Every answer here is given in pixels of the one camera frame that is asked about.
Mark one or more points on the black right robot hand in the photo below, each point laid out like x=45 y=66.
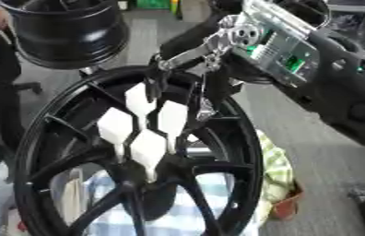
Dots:
x=191 y=37

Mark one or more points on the silver and black right robot arm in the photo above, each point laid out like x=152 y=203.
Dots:
x=347 y=83

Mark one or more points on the black wheel rim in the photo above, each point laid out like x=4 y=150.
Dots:
x=67 y=33

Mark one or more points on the white pin with pale stem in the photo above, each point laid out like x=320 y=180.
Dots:
x=148 y=149
x=139 y=100
x=173 y=118
x=114 y=126

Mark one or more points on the black spoked wheel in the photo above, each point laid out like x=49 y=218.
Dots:
x=46 y=147

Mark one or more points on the green crate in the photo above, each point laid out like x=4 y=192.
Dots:
x=152 y=3

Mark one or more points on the black chair base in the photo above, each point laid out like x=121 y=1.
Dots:
x=28 y=87

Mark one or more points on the green and white checked cloth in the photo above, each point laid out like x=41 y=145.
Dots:
x=276 y=172

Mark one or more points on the small dark metal part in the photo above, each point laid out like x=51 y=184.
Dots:
x=362 y=191

